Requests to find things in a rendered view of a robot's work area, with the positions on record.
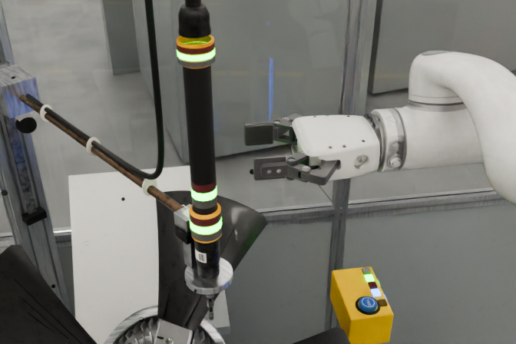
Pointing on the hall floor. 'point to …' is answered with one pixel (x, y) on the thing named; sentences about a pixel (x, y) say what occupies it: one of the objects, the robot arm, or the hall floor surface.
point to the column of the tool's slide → (41, 261)
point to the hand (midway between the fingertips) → (258, 150)
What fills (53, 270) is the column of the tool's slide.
